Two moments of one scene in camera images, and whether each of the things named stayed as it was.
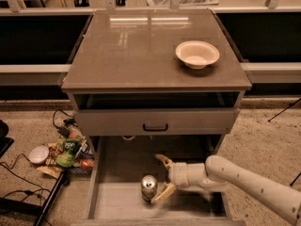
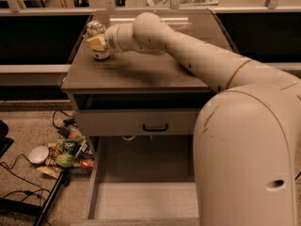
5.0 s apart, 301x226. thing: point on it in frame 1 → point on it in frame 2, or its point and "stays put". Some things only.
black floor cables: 26,193 stays put
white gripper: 180,173 → 110,40
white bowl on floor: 39,154 stays put
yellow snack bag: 52,170 stays put
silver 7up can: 149,187 → 94,28
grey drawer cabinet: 135,101 stays put
